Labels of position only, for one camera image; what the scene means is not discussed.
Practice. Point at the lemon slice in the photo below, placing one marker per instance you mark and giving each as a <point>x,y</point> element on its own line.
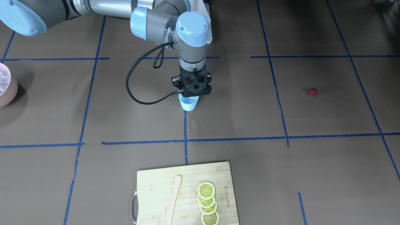
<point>207,203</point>
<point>210,219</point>
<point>208,211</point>
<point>206,190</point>

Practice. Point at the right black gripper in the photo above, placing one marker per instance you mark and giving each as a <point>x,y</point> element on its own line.
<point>175,82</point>

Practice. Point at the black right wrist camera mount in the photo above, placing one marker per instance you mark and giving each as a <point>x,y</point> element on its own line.
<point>192,85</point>

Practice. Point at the red strawberry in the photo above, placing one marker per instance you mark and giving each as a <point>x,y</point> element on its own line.
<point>312,92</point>

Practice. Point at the wooden cutting board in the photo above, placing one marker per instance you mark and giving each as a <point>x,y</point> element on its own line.
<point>155,187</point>

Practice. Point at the clear ice cubes pile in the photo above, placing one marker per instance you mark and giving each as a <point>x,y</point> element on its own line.
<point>5,79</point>

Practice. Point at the yellow plastic knife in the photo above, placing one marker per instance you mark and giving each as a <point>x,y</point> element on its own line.
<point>170,208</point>

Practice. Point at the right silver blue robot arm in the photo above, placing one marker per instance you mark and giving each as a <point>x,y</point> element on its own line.
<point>182,23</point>

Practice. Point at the white camera stand pillar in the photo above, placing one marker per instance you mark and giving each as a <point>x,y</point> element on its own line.
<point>207,7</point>

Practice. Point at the light blue cup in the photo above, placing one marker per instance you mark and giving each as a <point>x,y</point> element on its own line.
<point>188,103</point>

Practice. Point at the pink bowl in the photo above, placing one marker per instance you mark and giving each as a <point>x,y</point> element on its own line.
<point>8,96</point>

